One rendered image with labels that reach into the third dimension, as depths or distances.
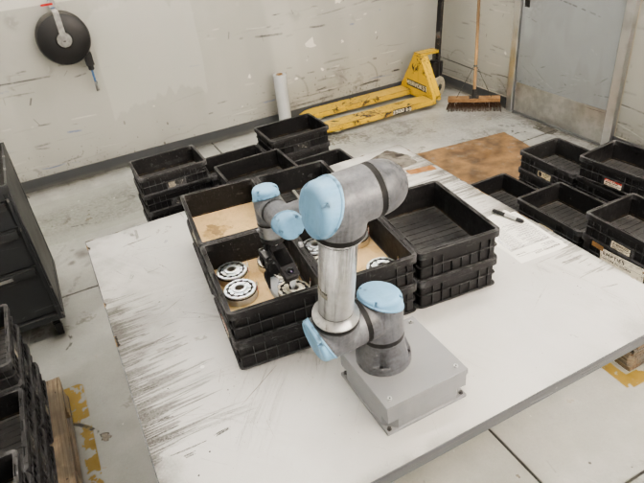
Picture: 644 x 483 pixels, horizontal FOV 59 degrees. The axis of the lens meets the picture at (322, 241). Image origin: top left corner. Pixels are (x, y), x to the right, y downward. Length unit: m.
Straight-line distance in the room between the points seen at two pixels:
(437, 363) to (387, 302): 0.26
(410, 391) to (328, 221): 0.61
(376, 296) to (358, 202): 0.40
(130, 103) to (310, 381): 3.64
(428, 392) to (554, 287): 0.71
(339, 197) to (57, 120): 4.02
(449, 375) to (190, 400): 0.73
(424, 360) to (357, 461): 0.31
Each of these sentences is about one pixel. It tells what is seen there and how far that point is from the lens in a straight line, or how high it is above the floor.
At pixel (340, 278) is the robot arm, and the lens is 1.22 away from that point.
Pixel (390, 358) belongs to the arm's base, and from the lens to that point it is 1.52.
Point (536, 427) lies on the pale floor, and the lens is 2.53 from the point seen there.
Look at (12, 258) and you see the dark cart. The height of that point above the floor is 0.53.
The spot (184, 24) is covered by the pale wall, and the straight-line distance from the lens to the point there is 4.94.
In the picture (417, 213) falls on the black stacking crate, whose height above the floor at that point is 0.83.
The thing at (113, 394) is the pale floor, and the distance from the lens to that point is 2.89.
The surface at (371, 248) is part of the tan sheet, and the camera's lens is 1.96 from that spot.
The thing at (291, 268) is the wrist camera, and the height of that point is 1.01.
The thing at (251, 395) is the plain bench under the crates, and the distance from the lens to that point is 1.69.
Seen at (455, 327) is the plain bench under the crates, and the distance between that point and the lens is 1.85.
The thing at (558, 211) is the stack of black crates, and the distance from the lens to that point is 3.12.
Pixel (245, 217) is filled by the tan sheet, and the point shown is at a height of 0.83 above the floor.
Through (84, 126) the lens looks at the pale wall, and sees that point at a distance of 4.97.
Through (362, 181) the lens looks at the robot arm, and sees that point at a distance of 1.10.
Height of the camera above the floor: 1.93
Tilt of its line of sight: 33 degrees down
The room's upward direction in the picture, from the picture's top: 6 degrees counter-clockwise
